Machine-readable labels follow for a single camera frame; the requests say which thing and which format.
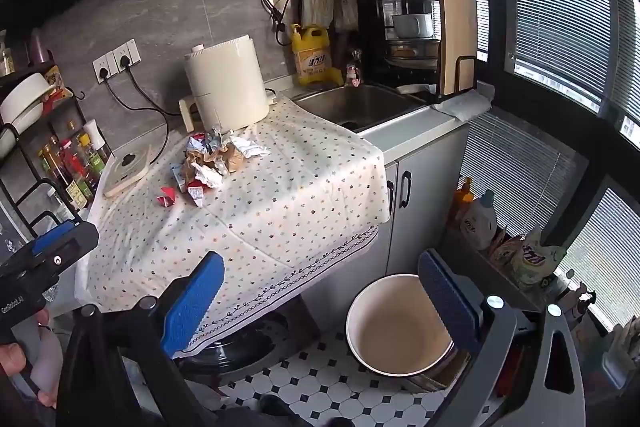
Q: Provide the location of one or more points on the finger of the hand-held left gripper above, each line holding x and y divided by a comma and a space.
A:
55, 234

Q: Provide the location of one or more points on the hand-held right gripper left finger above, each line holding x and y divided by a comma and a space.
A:
192, 302

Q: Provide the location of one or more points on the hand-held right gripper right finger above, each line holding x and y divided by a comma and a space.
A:
450, 307

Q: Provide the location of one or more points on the white basin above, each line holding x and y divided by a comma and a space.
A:
395, 332

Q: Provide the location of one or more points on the pile of wrappers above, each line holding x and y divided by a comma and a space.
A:
215, 159

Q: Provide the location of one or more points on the person's left hand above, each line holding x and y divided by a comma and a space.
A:
12, 359

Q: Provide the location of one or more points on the black spice rack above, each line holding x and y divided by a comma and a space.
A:
20, 187

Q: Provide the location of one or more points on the dark washing machine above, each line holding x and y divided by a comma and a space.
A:
250, 342

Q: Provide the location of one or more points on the row of condiment bottles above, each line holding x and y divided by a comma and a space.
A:
75, 167

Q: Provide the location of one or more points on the white detergent bottle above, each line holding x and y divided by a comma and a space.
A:
479, 222

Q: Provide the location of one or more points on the cream kettle base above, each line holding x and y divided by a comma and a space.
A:
127, 168

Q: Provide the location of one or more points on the yellow refill pouch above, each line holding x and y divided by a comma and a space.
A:
537, 259

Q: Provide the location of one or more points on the small red white carton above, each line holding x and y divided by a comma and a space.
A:
197, 194

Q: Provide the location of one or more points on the orange bottle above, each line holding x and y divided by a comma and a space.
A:
462, 199

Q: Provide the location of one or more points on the red wrapper piece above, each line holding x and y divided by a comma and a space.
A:
166, 196

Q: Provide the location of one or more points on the grey cabinet door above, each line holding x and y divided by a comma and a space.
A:
432, 177

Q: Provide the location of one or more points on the white pot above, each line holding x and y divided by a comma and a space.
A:
22, 99

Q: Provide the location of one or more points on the floral tablecloth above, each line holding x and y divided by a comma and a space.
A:
280, 187

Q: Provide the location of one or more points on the white cloth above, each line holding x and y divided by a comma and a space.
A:
462, 105

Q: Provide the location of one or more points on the steel sink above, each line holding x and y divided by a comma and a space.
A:
360, 104

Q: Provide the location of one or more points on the cream air fryer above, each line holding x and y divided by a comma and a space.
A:
225, 82

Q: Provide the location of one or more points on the small red label bottle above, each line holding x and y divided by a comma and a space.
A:
353, 69

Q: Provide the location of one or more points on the wooden cutting board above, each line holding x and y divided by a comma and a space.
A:
457, 37

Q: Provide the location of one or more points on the yellow detergent bottle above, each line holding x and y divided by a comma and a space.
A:
312, 57

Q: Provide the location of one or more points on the white wall socket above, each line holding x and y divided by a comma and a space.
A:
102, 66
126, 53

